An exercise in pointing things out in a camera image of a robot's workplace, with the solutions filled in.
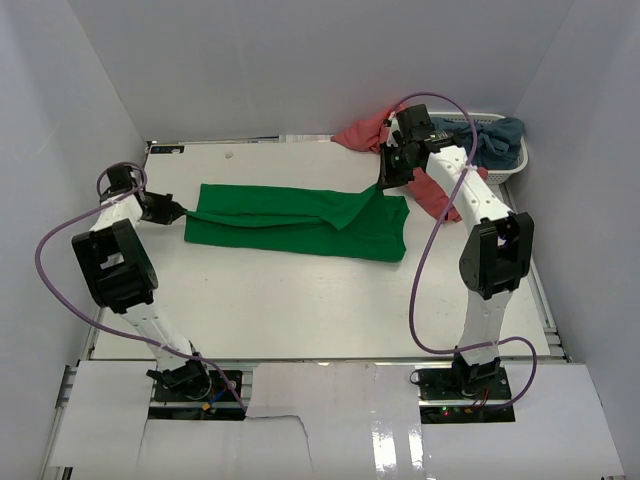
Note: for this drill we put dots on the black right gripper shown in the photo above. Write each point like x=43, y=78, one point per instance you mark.
x=388, y=179

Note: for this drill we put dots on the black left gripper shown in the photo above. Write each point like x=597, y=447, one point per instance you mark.
x=170, y=210

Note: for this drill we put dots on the green t shirt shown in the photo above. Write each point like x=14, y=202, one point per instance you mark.
x=368, y=225

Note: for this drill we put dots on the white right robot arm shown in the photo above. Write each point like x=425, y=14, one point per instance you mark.
x=497, y=254

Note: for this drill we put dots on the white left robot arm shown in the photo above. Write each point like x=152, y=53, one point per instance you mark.
x=117, y=269

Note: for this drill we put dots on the salmon pink t shirt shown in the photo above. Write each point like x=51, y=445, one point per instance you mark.
x=366, y=135

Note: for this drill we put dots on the black label sticker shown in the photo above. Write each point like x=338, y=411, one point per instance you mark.
x=166, y=149

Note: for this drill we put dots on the white plastic laundry basket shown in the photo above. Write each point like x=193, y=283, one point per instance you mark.
x=495, y=177

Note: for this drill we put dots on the dark blue t shirt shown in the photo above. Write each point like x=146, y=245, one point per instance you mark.
x=498, y=142

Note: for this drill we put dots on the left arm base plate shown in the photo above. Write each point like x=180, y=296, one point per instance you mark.
x=194, y=397

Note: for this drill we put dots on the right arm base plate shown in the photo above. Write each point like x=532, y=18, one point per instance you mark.
x=444, y=400

